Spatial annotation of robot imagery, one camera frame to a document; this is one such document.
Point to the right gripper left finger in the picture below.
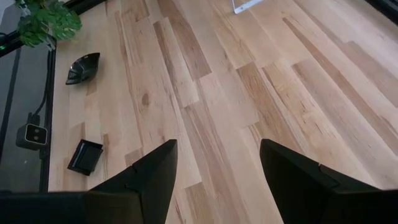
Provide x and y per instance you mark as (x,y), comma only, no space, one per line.
(149,193)

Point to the small square black plate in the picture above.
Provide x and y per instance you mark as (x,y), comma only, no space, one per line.
(85,157)

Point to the oval black plate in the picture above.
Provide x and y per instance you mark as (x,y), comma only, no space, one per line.
(84,67)

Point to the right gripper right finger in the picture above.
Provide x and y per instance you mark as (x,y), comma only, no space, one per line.
(304,202)

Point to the green artificial plant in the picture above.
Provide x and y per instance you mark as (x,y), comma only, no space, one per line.
(46,21)

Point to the white perforated metal shelf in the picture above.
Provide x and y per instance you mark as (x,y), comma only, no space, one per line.
(236,9)

